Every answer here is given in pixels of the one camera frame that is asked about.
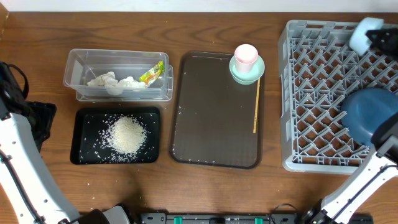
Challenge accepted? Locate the light blue small bowl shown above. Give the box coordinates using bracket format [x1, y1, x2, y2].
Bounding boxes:
[349, 17, 384, 56]

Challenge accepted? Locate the dark blue plate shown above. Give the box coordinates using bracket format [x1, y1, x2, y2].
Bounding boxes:
[341, 88, 397, 147]

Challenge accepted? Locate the pink plastic cup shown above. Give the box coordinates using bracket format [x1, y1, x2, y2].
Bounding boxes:
[234, 44, 258, 73]

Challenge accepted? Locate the green yellow snack wrapper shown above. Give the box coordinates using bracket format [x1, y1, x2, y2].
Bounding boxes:
[139, 61, 165, 87]

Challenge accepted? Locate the white tissue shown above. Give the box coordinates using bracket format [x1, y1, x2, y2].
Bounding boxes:
[87, 72, 146, 95]

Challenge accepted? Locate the white rice pile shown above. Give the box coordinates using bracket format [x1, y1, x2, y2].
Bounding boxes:
[109, 117, 145, 153]

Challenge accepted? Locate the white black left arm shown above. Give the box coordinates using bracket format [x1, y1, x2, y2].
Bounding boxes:
[1, 62, 134, 224]

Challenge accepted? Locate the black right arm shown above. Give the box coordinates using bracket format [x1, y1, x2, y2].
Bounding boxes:
[300, 88, 397, 223]

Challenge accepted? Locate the grey dishwasher rack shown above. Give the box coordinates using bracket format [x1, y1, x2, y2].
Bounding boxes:
[278, 20, 397, 174]

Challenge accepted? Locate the mint green bowl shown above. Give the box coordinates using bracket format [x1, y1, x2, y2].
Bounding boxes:
[229, 56, 266, 85]

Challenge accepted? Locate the wooden chopstick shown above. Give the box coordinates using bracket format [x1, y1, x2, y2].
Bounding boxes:
[253, 78, 261, 134]

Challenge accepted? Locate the dark brown serving tray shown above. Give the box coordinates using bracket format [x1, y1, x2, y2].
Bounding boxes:
[169, 52, 263, 169]

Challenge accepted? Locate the black rectangular tray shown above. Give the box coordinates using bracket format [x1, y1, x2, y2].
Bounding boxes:
[70, 107, 160, 165]

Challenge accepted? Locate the clear plastic bin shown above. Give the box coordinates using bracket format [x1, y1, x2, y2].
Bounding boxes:
[63, 49, 170, 98]

